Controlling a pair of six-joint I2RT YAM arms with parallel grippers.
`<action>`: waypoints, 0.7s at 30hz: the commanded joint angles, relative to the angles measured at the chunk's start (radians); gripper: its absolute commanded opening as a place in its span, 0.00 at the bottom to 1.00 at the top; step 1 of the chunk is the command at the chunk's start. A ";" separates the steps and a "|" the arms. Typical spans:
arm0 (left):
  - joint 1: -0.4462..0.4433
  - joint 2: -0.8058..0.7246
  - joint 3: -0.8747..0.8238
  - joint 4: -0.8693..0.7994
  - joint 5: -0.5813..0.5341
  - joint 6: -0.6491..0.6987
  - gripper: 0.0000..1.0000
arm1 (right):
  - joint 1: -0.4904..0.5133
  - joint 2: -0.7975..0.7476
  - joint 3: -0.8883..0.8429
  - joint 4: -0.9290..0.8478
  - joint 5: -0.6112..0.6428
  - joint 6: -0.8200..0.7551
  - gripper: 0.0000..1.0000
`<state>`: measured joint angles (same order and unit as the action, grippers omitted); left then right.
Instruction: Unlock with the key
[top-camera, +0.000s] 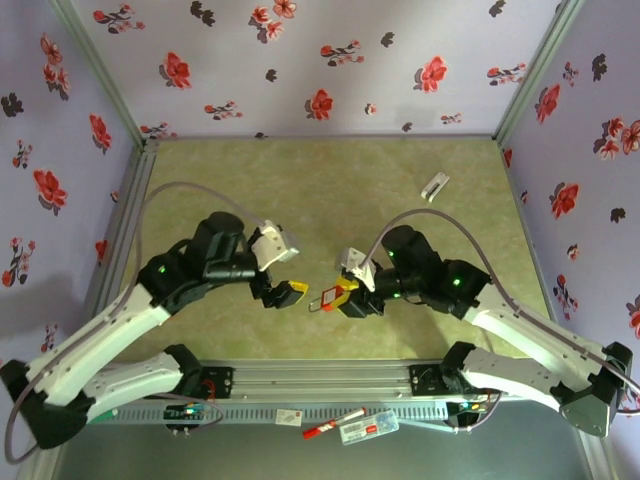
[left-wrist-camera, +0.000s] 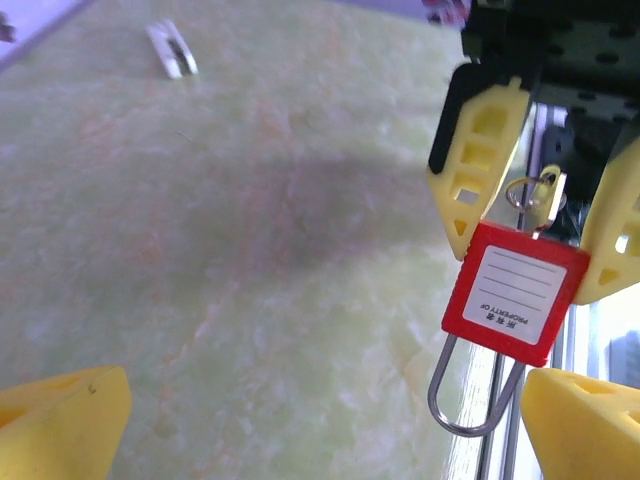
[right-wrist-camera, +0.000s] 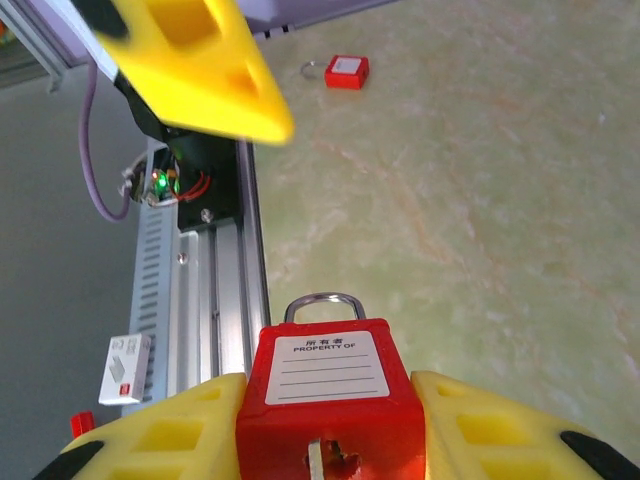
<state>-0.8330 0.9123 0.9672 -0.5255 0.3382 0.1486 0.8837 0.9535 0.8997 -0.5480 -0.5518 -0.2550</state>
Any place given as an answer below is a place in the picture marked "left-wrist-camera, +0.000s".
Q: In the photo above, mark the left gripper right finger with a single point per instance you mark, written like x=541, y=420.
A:
x=590, y=435

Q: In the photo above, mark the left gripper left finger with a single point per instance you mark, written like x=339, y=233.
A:
x=55, y=430

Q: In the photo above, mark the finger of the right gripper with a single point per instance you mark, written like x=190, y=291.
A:
x=470, y=165
x=615, y=240

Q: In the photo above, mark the red padlock with white label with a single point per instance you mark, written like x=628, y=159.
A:
x=510, y=290

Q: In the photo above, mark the white plastic clip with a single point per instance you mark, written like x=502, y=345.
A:
x=172, y=50

